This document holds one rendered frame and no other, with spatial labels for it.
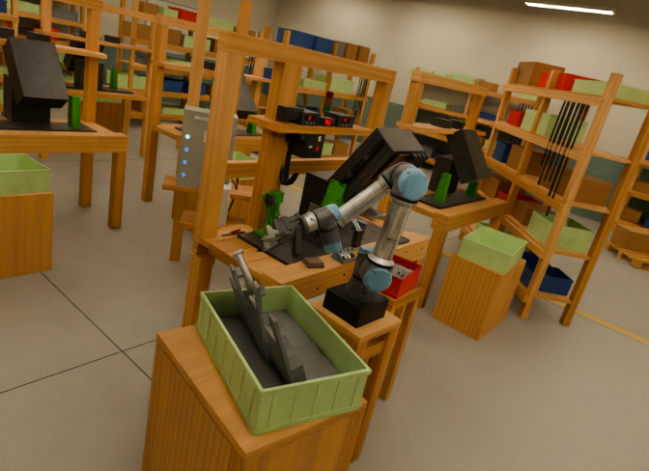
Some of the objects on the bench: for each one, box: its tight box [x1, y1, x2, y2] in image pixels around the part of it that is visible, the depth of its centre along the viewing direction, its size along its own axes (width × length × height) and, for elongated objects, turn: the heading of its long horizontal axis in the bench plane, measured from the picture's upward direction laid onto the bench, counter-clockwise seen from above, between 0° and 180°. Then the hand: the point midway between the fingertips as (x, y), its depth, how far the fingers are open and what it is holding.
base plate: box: [237, 216, 381, 265], centre depth 302 cm, size 42×110×2 cm, turn 109°
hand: (259, 247), depth 182 cm, fingers open, 14 cm apart
